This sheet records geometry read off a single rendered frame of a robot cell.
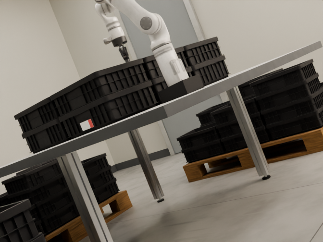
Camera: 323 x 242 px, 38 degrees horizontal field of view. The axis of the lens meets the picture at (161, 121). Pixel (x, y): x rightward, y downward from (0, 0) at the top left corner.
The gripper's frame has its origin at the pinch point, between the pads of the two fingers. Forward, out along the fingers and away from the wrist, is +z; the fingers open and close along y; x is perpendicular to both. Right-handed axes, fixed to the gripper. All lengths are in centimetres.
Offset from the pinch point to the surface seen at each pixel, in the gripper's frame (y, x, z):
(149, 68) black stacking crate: -20.1, -9.3, 7.5
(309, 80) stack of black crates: 83, -106, 48
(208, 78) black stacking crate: 7.0, -35.8, 21.9
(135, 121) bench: -90, 1, 27
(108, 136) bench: -81, 12, 28
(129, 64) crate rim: -29.8, -1.4, 3.2
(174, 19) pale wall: 320, -56, -61
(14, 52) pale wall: 361, 145, -106
